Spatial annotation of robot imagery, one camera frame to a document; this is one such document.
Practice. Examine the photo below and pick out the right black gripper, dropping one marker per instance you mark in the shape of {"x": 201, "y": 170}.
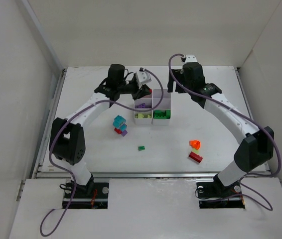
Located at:
{"x": 175, "y": 81}

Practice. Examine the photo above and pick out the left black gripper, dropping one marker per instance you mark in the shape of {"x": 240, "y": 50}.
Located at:
{"x": 136, "y": 89}

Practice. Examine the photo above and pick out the purple lego plate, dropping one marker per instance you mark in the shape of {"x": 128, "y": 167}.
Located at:
{"x": 140, "y": 106}

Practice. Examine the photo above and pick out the lime green lego brick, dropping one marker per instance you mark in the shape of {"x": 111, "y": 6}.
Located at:
{"x": 140, "y": 116}

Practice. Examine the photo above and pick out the cyan lego block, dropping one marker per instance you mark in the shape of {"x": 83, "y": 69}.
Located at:
{"x": 120, "y": 123}

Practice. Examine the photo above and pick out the small purple lego brick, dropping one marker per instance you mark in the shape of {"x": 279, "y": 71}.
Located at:
{"x": 124, "y": 133}

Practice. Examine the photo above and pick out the orange lego piece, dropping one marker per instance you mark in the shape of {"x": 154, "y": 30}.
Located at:
{"x": 195, "y": 144}

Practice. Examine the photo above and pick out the pale lime lego brick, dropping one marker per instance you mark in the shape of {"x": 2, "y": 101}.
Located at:
{"x": 195, "y": 151}

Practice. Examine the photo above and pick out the large red lego brick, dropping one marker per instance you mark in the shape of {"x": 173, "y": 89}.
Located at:
{"x": 197, "y": 158}

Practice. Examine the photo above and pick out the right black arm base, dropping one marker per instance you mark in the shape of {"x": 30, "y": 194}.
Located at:
{"x": 212, "y": 195}

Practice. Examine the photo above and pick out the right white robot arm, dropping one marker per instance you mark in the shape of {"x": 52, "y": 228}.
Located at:
{"x": 256, "y": 143}

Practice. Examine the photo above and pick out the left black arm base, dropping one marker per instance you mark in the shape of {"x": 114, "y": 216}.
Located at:
{"x": 92, "y": 196}

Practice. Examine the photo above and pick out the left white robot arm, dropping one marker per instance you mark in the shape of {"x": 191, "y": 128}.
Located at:
{"x": 67, "y": 139}

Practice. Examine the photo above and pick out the white divided sorting container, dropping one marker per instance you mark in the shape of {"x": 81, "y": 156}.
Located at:
{"x": 158, "y": 100}

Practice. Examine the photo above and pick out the small green lego piece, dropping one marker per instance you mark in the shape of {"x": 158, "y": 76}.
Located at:
{"x": 140, "y": 148}

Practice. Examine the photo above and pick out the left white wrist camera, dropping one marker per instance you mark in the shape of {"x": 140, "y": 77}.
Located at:
{"x": 142, "y": 78}

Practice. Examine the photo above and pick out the metal rail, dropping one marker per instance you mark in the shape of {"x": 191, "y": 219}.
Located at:
{"x": 166, "y": 147}

